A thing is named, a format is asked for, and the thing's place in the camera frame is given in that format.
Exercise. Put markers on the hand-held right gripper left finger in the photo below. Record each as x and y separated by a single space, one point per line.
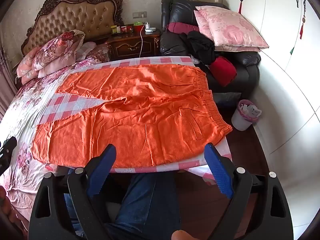
101 170

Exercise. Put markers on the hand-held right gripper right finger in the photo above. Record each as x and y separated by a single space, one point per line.
220 172

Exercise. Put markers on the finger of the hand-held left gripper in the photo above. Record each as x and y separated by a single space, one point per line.
7 155

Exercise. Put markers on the orange pants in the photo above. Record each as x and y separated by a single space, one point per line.
140 120

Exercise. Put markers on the person's left hand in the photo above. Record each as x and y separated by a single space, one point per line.
5 205

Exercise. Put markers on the person's right hand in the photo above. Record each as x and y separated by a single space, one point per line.
183 235

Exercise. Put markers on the floral bed sheet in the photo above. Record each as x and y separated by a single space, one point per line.
20 120

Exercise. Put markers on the white trash bin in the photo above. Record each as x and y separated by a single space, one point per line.
241 121

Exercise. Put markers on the person's legs in jeans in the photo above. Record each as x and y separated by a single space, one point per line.
145 205

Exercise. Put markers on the pink white checked cloth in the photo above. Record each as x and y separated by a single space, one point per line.
75 102

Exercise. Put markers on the patterned curtain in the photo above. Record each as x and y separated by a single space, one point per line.
6 80

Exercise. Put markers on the pale pink floral bed pillow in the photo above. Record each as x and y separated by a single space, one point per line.
30 67

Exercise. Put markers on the red garment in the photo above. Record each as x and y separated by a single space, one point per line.
222 71

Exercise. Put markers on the dark floral pillow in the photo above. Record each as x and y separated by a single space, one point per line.
100 53

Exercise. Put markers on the folded floral quilt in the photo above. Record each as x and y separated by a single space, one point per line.
60 47

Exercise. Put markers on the small checked pillow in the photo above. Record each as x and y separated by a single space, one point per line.
86 50

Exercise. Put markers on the black clothes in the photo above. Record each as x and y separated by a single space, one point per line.
200 47

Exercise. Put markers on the dark wooden nightstand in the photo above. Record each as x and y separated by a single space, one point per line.
130 45

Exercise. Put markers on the white wardrobe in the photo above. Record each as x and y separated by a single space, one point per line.
275 55

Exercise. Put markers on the yellow green jar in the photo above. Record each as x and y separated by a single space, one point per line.
114 30

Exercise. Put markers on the red box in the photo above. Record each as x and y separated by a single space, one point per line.
127 29

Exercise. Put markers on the large pink floral pillow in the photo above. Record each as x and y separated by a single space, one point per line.
232 27
201 23

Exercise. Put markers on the white round device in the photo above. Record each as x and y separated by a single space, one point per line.
151 30

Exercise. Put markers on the maroon cushion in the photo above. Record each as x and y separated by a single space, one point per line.
181 27

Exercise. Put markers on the tufted carved wooden headboard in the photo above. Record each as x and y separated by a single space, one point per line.
75 15

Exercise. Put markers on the red knot ornament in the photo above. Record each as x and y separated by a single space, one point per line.
241 3
302 27

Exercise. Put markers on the black leather armchair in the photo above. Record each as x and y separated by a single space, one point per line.
175 10

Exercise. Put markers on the wall socket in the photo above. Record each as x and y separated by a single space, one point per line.
139 14

